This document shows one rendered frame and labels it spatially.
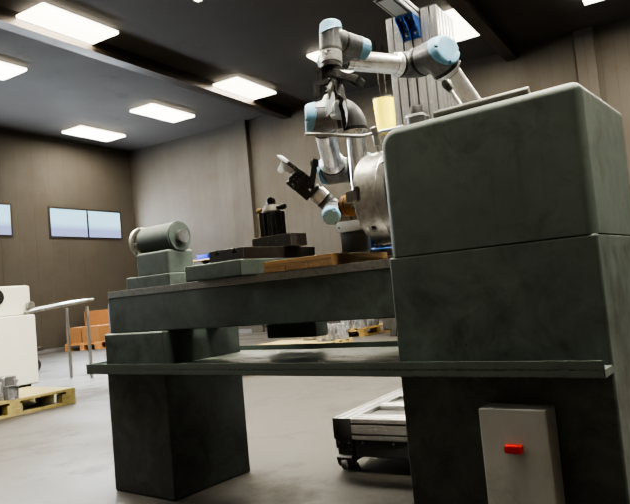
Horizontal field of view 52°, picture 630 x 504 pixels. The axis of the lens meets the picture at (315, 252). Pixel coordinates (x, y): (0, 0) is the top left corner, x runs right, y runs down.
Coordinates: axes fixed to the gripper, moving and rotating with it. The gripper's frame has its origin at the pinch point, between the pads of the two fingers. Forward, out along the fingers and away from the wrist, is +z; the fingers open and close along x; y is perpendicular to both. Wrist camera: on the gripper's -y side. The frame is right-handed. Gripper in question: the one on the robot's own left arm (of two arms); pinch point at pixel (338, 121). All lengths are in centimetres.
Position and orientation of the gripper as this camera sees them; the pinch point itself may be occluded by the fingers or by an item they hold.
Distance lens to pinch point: 215.0
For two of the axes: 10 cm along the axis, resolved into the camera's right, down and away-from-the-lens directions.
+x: -4.9, -1.4, -8.6
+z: 0.1, 9.9, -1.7
